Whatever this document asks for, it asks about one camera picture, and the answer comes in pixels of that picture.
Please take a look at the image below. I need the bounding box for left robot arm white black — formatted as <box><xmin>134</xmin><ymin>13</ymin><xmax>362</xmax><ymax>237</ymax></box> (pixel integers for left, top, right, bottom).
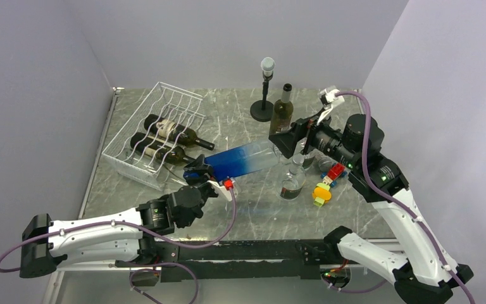
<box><xmin>19</xmin><ymin>156</ymin><xmax>235</xmax><ymax>279</ymax></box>

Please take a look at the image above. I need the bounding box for olive wine bottle silver neck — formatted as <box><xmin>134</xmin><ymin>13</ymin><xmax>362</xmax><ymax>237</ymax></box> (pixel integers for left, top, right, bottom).
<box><xmin>269</xmin><ymin>83</ymin><xmax>294</xmax><ymax>135</ymax></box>

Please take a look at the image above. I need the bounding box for wine bottle with cream label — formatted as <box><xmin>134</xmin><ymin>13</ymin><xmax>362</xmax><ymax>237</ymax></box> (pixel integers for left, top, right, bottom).
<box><xmin>143</xmin><ymin>114</ymin><xmax>215</xmax><ymax>151</ymax></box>

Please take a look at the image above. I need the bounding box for small glass jar silver lid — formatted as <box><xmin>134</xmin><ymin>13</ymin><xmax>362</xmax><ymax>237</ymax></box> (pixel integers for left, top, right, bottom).
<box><xmin>303</xmin><ymin>149</ymin><xmax>333</xmax><ymax>172</ymax></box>

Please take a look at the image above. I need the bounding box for dark green wine bottle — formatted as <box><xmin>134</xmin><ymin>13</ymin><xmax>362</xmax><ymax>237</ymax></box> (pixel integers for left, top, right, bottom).
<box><xmin>130</xmin><ymin>132</ymin><xmax>196</xmax><ymax>165</ymax></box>

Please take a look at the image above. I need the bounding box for colourful toy block figure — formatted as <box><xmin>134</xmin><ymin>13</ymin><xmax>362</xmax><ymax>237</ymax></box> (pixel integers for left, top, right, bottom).
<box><xmin>312</xmin><ymin>163</ymin><xmax>347</xmax><ymax>207</ymax></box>

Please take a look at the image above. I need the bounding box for white wire wine rack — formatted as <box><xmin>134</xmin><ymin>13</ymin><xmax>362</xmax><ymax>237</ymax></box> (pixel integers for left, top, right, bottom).
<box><xmin>102</xmin><ymin>82</ymin><xmax>206</xmax><ymax>190</ymax></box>

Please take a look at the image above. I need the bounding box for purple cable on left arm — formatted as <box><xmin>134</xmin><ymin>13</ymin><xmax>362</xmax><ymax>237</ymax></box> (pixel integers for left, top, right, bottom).
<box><xmin>0</xmin><ymin>186</ymin><xmax>238</xmax><ymax>274</ymax></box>

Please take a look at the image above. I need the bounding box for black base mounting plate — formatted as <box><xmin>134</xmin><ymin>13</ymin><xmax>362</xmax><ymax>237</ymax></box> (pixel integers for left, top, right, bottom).
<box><xmin>115</xmin><ymin>239</ymin><xmax>349</xmax><ymax>282</ymax></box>

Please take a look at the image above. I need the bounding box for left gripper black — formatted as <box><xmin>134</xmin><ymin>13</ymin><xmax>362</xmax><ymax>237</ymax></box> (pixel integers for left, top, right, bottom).
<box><xmin>184</xmin><ymin>155</ymin><xmax>224</xmax><ymax>208</ymax></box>

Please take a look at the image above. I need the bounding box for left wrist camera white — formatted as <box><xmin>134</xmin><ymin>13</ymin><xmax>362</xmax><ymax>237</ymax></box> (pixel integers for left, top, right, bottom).
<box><xmin>208</xmin><ymin>178</ymin><xmax>239</xmax><ymax>202</ymax></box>

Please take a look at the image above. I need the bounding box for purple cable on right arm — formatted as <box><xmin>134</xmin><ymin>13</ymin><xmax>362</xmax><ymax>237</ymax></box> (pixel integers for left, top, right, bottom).
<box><xmin>335</xmin><ymin>91</ymin><xmax>477</xmax><ymax>304</ymax></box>

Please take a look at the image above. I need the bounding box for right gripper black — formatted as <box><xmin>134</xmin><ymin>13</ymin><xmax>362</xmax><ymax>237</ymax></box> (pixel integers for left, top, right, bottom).
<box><xmin>269</xmin><ymin>107</ymin><xmax>359</xmax><ymax>170</ymax></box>

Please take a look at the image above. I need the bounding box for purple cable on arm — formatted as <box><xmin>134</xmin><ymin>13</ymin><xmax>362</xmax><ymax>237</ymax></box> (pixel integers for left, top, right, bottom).
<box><xmin>0</xmin><ymin>186</ymin><xmax>238</xmax><ymax>274</ymax></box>
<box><xmin>335</xmin><ymin>91</ymin><xmax>477</xmax><ymax>304</ymax></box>

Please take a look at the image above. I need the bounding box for purple cable under left base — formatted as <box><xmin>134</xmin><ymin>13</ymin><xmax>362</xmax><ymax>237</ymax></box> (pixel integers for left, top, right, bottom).
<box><xmin>128</xmin><ymin>262</ymin><xmax>202</xmax><ymax>304</ymax></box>

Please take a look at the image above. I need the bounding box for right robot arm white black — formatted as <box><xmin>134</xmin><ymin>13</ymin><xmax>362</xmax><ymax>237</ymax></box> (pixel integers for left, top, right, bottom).
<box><xmin>269</xmin><ymin>114</ymin><xmax>473</xmax><ymax>303</ymax></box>

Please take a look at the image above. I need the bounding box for blue square glass bottle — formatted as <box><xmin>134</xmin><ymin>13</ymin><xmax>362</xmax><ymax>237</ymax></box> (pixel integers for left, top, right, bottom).
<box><xmin>204</xmin><ymin>139</ymin><xmax>282</xmax><ymax>181</ymax></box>

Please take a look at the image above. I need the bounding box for black stand with white ball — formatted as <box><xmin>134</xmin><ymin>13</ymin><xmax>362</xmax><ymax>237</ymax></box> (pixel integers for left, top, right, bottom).
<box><xmin>250</xmin><ymin>57</ymin><xmax>275</xmax><ymax>122</ymax></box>

